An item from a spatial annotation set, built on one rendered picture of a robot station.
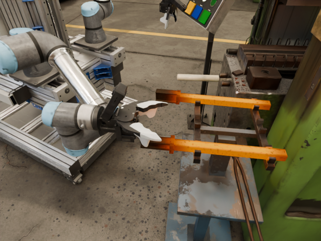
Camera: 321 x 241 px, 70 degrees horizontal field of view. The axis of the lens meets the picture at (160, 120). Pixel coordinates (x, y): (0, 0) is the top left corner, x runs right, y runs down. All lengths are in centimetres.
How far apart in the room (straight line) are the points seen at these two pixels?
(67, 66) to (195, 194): 66
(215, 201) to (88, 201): 106
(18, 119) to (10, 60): 133
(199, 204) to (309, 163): 45
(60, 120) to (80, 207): 112
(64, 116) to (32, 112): 159
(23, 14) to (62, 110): 98
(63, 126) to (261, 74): 79
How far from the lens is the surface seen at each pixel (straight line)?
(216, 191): 93
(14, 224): 187
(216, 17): 153
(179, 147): 69
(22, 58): 95
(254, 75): 105
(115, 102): 61
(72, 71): 89
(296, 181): 113
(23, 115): 227
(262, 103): 91
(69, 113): 68
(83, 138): 76
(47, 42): 96
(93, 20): 168
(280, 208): 130
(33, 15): 161
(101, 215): 168
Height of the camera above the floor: 148
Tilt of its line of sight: 42 degrees down
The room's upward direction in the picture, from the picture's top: straight up
